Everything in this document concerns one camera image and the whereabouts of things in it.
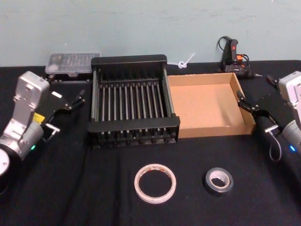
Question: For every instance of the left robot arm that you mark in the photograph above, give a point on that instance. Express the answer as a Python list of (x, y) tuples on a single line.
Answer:
[(26, 94)]

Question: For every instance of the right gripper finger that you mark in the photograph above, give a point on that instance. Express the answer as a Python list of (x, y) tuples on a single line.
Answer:
[(272, 81), (247, 106)]

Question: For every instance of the white tape roll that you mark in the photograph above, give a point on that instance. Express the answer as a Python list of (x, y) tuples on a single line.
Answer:
[(138, 188)]

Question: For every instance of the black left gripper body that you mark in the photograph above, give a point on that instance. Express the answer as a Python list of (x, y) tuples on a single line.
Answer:
[(55, 102)]

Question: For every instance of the black table cloth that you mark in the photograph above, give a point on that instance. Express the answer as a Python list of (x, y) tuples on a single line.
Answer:
[(164, 209)]

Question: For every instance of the black rack with steel bars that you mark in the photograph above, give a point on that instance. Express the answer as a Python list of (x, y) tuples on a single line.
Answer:
[(131, 123)]

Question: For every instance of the silver tape roll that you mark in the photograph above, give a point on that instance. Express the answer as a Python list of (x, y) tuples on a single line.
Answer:
[(211, 188)]

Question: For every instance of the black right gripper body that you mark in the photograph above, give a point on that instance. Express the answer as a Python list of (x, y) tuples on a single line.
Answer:
[(272, 106)]

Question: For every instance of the shallow brown cardboard tray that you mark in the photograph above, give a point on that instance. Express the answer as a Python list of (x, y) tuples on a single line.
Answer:
[(202, 106)]

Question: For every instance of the clear plastic case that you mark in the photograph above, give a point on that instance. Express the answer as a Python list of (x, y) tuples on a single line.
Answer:
[(70, 62)]

